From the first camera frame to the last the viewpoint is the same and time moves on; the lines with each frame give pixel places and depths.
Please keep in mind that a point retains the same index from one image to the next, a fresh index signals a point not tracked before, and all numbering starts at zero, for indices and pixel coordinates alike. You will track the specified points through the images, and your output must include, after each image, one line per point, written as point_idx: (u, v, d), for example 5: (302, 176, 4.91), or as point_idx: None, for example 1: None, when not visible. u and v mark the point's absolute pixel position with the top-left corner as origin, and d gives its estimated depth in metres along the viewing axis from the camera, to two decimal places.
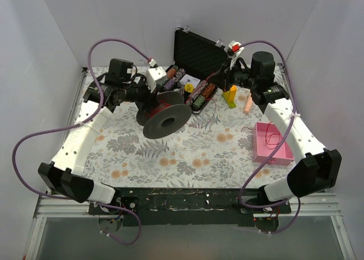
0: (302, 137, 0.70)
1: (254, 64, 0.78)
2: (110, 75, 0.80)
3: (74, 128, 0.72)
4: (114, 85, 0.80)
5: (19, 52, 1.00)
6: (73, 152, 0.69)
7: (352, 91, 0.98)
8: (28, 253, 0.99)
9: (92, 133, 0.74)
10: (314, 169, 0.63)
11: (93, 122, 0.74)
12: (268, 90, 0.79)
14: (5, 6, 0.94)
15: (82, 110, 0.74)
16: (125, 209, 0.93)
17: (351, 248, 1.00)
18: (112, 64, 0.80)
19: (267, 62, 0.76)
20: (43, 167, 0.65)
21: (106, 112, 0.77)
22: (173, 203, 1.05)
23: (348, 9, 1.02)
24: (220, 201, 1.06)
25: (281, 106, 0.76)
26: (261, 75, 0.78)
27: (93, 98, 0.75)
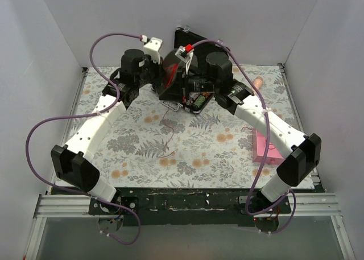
0: (283, 131, 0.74)
1: (212, 68, 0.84)
2: (124, 72, 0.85)
3: (90, 117, 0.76)
4: (129, 82, 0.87)
5: (19, 51, 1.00)
6: (86, 137, 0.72)
7: (352, 91, 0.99)
8: (28, 253, 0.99)
9: (107, 124, 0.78)
10: (303, 159, 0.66)
11: (110, 114, 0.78)
12: (232, 91, 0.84)
14: (5, 5, 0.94)
15: (99, 102, 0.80)
16: (124, 207, 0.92)
17: (351, 248, 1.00)
18: (124, 61, 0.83)
19: (223, 64, 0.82)
20: (57, 148, 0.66)
21: (121, 107, 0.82)
22: (172, 203, 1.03)
23: (348, 9, 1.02)
24: (220, 200, 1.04)
25: (249, 105, 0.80)
26: (220, 78, 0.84)
27: (110, 93, 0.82)
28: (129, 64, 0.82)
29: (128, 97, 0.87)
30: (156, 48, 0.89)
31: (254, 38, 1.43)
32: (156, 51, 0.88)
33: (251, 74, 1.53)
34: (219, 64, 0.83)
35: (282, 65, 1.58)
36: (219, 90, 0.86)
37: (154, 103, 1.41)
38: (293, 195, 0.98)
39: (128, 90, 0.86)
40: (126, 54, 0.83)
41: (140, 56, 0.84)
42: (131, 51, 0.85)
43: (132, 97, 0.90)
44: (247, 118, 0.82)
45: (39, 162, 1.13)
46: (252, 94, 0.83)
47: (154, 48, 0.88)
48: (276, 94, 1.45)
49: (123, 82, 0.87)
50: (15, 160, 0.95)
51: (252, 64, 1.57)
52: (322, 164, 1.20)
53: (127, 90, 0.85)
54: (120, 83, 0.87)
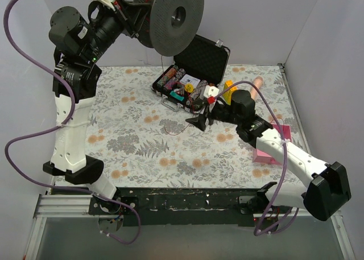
0: (302, 160, 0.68)
1: (234, 105, 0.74)
2: (67, 53, 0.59)
3: (58, 129, 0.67)
4: (81, 62, 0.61)
5: (19, 51, 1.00)
6: (66, 154, 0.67)
7: (353, 91, 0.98)
8: (29, 253, 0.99)
9: (80, 128, 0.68)
10: (326, 186, 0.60)
11: (74, 119, 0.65)
12: (252, 126, 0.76)
14: (5, 5, 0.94)
15: (58, 107, 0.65)
16: (125, 204, 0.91)
17: (351, 248, 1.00)
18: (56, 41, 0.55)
19: (247, 102, 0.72)
20: (47, 167, 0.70)
21: (85, 103, 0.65)
22: (173, 203, 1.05)
23: (348, 9, 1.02)
24: (220, 200, 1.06)
25: (269, 136, 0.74)
26: (244, 115, 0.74)
27: (63, 92, 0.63)
28: (63, 44, 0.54)
29: (86, 82, 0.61)
30: None
31: (254, 37, 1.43)
32: None
33: (251, 74, 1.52)
34: (243, 100, 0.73)
35: (282, 65, 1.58)
36: (240, 124, 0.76)
37: (154, 103, 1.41)
38: (296, 210, 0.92)
39: (83, 73, 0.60)
40: (52, 30, 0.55)
41: (75, 21, 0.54)
42: (61, 17, 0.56)
43: (94, 81, 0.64)
44: (267, 151, 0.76)
45: (39, 162, 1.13)
46: (271, 127, 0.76)
47: None
48: (276, 94, 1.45)
49: (72, 65, 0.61)
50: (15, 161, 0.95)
51: (252, 64, 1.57)
52: None
53: (81, 76, 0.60)
54: (67, 70, 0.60)
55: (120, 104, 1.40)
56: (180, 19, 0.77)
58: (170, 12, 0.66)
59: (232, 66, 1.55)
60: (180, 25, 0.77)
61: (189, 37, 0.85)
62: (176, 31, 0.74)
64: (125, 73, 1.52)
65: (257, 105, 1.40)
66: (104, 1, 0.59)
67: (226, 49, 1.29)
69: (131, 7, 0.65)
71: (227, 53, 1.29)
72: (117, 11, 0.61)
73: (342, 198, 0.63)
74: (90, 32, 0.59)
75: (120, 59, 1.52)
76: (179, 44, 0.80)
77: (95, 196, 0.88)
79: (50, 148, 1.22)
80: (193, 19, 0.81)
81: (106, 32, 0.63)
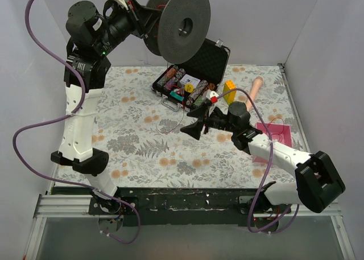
0: (288, 153, 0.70)
1: (230, 116, 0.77)
2: (79, 44, 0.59)
3: (68, 118, 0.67)
4: (92, 54, 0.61)
5: (19, 51, 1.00)
6: (74, 143, 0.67)
7: (353, 91, 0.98)
8: (28, 253, 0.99)
9: (89, 118, 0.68)
10: (312, 174, 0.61)
11: (84, 108, 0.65)
12: (245, 133, 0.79)
14: (6, 5, 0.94)
15: (69, 97, 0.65)
16: (127, 202, 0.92)
17: (351, 248, 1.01)
18: (71, 31, 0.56)
19: (243, 114, 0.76)
20: (55, 156, 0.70)
21: (94, 94, 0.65)
22: (173, 203, 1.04)
23: (348, 9, 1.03)
24: (220, 200, 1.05)
25: (260, 139, 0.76)
26: (239, 126, 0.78)
27: (74, 82, 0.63)
28: (78, 33, 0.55)
29: (96, 74, 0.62)
30: None
31: (254, 38, 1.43)
32: None
33: (251, 74, 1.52)
34: (239, 112, 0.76)
35: (282, 65, 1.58)
36: (235, 133, 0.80)
37: (154, 103, 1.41)
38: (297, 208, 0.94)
39: (94, 65, 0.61)
40: (69, 20, 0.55)
41: (91, 12, 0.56)
42: (78, 9, 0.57)
43: (105, 72, 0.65)
44: (260, 153, 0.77)
45: (40, 162, 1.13)
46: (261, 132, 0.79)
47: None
48: (276, 94, 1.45)
49: (84, 57, 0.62)
50: (15, 161, 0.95)
51: (252, 64, 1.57)
52: None
53: (92, 67, 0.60)
54: (80, 62, 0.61)
55: (120, 104, 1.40)
56: (188, 29, 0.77)
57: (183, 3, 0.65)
58: (176, 22, 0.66)
59: (232, 66, 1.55)
60: (187, 35, 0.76)
61: (195, 46, 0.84)
62: (182, 40, 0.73)
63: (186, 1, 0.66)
64: (125, 73, 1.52)
65: (257, 106, 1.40)
66: None
67: (226, 49, 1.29)
69: (143, 10, 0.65)
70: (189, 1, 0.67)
71: (227, 53, 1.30)
72: (129, 11, 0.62)
73: (333, 188, 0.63)
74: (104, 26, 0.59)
75: (120, 59, 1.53)
76: (185, 53, 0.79)
77: (97, 193, 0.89)
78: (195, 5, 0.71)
79: (50, 148, 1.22)
80: (199, 32, 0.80)
81: (118, 30, 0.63)
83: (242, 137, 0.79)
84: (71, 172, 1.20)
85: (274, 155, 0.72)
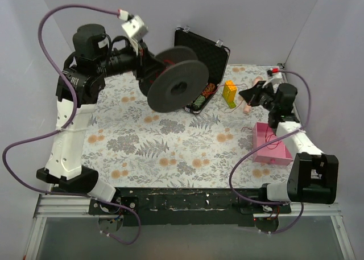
0: (303, 143, 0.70)
1: (276, 93, 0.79)
2: (80, 58, 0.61)
3: (57, 134, 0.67)
4: (89, 71, 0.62)
5: (19, 51, 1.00)
6: (62, 159, 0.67)
7: (353, 91, 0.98)
8: (29, 253, 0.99)
9: (79, 133, 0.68)
10: (307, 165, 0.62)
11: (74, 124, 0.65)
12: (282, 116, 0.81)
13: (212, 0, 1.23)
14: (5, 4, 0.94)
15: (59, 112, 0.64)
16: (125, 207, 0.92)
17: (351, 248, 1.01)
18: (75, 41, 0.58)
19: (288, 93, 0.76)
20: (41, 173, 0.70)
21: (86, 108, 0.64)
22: (173, 203, 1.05)
23: (348, 9, 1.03)
24: (220, 200, 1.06)
25: (290, 123, 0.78)
26: (280, 103, 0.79)
27: (67, 96, 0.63)
28: (84, 45, 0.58)
29: (89, 90, 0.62)
30: (130, 34, 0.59)
31: (254, 38, 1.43)
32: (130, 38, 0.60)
33: (251, 74, 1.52)
34: (285, 90, 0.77)
35: (282, 65, 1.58)
36: (273, 110, 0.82)
37: None
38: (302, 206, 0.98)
39: (88, 81, 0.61)
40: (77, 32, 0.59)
41: (99, 31, 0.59)
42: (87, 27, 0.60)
43: (97, 91, 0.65)
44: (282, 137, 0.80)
45: (40, 162, 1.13)
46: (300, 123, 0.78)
47: (129, 31, 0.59)
48: None
49: (81, 71, 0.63)
50: (15, 161, 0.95)
51: (252, 64, 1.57)
52: None
53: (86, 82, 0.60)
54: (75, 75, 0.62)
55: (120, 104, 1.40)
56: None
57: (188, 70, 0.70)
58: (169, 84, 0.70)
59: (232, 66, 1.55)
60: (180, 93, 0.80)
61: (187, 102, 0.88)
62: (172, 96, 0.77)
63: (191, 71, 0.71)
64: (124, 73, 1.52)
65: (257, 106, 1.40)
66: (133, 44, 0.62)
67: (226, 49, 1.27)
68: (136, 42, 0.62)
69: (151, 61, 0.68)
70: (192, 70, 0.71)
71: (227, 53, 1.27)
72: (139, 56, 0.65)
73: (321, 193, 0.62)
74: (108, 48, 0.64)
75: None
76: (169, 107, 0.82)
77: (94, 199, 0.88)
78: (200, 74, 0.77)
79: (50, 148, 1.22)
80: (195, 91, 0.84)
81: (119, 62, 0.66)
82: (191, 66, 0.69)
83: (278, 116, 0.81)
84: None
85: (291, 138, 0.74)
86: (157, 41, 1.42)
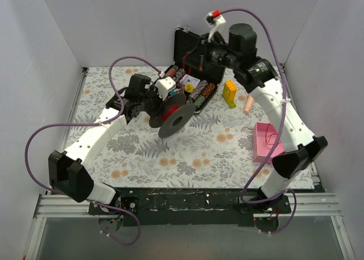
0: (294, 127, 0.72)
1: (233, 39, 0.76)
2: (129, 91, 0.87)
3: (92, 127, 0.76)
4: (133, 99, 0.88)
5: (19, 52, 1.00)
6: (86, 145, 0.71)
7: (353, 91, 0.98)
8: (28, 253, 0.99)
9: (107, 136, 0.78)
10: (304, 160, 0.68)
11: (111, 125, 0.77)
12: (256, 69, 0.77)
13: (212, 0, 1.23)
14: (5, 4, 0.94)
15: (102, 114, 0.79)
16: (123, 210, 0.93)
17: (351, 248, 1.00)
18: (133, 79, 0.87)
19: (246, 34, 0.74)
20: (54, 155, 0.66)
21: (123, 120, 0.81)
22: (173, 203, 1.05)
23: (348, 9, 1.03)
24: (220, 200, 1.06)
25: (270, 90, 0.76)
26: (243, 51, 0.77)
27: (114, 106, 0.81)
28: (137, 82, 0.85)
29: (131, 112, 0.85)
30: (167, 86, 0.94)
31: None
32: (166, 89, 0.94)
33: None
34: (241, 33, 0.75)
35: (282, 65, 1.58)
36: (239, 64, 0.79)
37: None
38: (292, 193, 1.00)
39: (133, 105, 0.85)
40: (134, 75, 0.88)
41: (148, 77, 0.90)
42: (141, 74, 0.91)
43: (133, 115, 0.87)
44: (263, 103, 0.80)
45: (40, 162, 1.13)
46: (275, 78, 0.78)
47: (166, 85, 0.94)
48: None
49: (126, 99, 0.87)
50: (15, 160, 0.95)
51: None
52: (322, 164, 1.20)
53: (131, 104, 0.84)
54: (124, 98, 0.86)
55: None
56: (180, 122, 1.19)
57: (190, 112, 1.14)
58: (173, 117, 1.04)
59: None
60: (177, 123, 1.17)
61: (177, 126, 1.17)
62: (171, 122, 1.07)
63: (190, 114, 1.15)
64: (125, 73, 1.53)
65: (257, 106, 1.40)
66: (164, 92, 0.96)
67: None
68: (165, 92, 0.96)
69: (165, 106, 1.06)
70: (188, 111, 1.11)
71: None
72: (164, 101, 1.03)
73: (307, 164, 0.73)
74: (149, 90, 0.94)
75: (120, 58, 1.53)
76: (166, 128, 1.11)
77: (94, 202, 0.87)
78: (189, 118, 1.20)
79: (50, 148, 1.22)
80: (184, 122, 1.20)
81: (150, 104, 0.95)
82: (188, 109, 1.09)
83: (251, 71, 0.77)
84: None
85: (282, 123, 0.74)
86: (157, 41, 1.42)
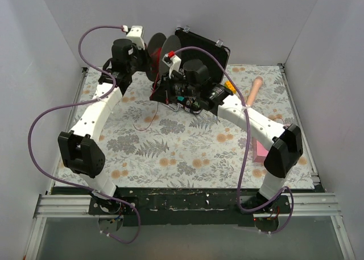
0: (263, 124, 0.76)
1: (189, 74, 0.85)
2: (116, 61, 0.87)
3: (91, 104, 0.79)
4: (122, 69, 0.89)
5: (19, 52, 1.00)
6: (91, 121, 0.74)
7: (352, 91, 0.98)
8: (28, 253, 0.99)
9: (107, 110, 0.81)
10: (285, 150, 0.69)
11: (108, 99, 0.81)
12: (212, 93, 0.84)
13: (211, 0, 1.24)
14: (5, 4, 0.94)
15: (98, 90, 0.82)
16: (126, 202, 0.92)
17: (351, 248, 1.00)
18: (114, 51, 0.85)
19: (198, 69, 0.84)
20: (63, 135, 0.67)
21: (119, 94, 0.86)
22: (173, 203, 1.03)
23: (348, 9, 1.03)
24: (220, 201, 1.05)
25: (230, 104, 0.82)
26: (199, 82, 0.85)
27: (106, 82, 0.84)
28: (120, 52, 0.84)
29: (124, 83, 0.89)
30: (138, 34, 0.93)
31: (254, 38, 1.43)
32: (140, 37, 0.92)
33: (251, 74, 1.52)
34: (194, 68, 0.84)
35: (282, 65, 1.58)
36: (199, 94, 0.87)
37: (154, 103, 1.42)
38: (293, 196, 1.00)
39: (123, 75, 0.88)
40: (115, 44, 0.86)
41: (128, 43, 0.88)
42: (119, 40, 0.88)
43: (128, 84, 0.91)
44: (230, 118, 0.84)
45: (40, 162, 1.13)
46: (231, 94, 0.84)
47: (136, 34, 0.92)
48: (276, 94, 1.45)
49: (116, 71, 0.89)
50: (15, 160, 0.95)
51: (252, 64, 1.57)
52: (322, 164, 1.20)
53: (121, 77, 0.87)
54: (115, 71, 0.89)
55: (120, 104, 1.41)
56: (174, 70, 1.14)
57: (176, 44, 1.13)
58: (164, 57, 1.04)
59: (232, 66, 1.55)
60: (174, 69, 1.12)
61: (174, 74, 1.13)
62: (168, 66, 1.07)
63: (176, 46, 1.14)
64: None
65: (257, 106, 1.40)
66: (140, 43, 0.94)
67: (226, 49, 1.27)
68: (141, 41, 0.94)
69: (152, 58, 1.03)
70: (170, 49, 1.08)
71: (228, 53, 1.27)
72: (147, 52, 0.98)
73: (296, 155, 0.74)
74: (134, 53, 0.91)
75: None
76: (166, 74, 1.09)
77: (96, 194, 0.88)
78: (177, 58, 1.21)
79: (50, 148, 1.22)
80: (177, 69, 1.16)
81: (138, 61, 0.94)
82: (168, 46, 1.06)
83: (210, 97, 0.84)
84: (71, 172, 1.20)
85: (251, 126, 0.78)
86: None
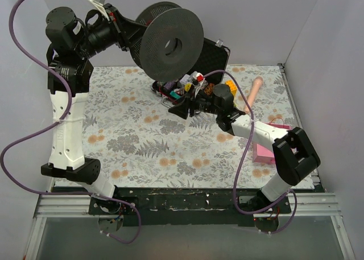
0: (267, 131, 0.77)
1: (216, 98, 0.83)
2: (60, 49, 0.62)
3: (56, 127, 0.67)
4: (75, 58, 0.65)
5: (18, 50, 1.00)
6: (65, 151, 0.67)
7: (353, 91, 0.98)
8: (28, 253, 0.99)
9: (77, 123, 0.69)
10: (288, 150, 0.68)
11: (71, 113, 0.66)
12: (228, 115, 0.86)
13: (212, 0, 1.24)
14: (5, 4, 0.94)
15: (55, 104, 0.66)
16: (126, 202, 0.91)
17: (351, 248, 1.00)
18: (51, 37, 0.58)
19: (227, 96, 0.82)
20: (45, 170, 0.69)
21: (82, 96, 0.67)
22: (173, 203, 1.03)
23: (348, 8, 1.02)
24: (220, 200, 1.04)
25: (242, 119, 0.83)
26: (224, 107, 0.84)
27: (59, 87, 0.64)
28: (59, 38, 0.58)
29: (81, 78, 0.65)
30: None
31: (253, 38, 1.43)
32: (94, 3, 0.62)
33: (251, 74, 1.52)
34: (223, 94, 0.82)
35: (282, 65, 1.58)
36: (220, 115, 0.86)
37: (154, 103, 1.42)
38: (292, 192, 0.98)
39: (78, 68, 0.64)
40: (48, 25, 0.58)
41: (70, 17, 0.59)
42: (56, 15, 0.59)
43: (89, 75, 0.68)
44: (240, 133, 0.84)
45: (40, 162, 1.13)
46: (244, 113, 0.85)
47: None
48: (276, 94, 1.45)
49: (66, 63, 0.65)
50: (15, 160, 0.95)
51: (252, 64, 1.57)
52: (322, 165, 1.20)
53: (76, 71, 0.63)
54: (63, 66, 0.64)
55: (120, 104, 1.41)
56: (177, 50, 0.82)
57: (187, 24, 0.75)
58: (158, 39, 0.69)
59: (232, 66, 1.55)
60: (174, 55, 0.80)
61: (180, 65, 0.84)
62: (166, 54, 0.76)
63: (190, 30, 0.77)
64: (125, 73, 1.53)
65: (257, 106, 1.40)
66: (101, 9, 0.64)
67: (226, 49, 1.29)
68: (102, 6, 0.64)
69: (128, 24, 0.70)
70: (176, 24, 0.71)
71: (227, 53, 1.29)
72: (111, 22, 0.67)
73: (310, 161, 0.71)
74: (83, 31, 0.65)
75: (120, 58, 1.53)
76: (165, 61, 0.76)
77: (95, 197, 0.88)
78: (194, 50, 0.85)
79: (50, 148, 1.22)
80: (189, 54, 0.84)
81: (98, 38, 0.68)
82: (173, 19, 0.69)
83: (227, 119, 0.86)
84: None
85: (255, 133, 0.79)
86: None
